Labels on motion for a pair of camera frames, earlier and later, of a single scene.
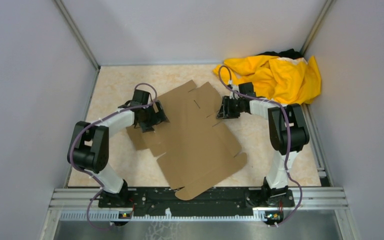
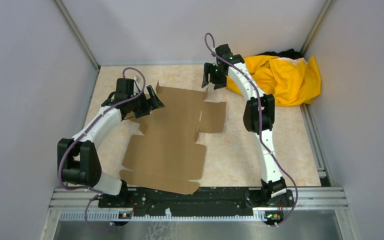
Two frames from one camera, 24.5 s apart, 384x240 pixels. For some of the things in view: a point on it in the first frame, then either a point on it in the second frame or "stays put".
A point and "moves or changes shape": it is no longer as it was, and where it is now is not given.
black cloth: x=291 y=53 stays put
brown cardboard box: x=200 y=150 moves or changes shape
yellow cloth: x=294 y=81 stays put
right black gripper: x=225 y=111 to x=208 y=69
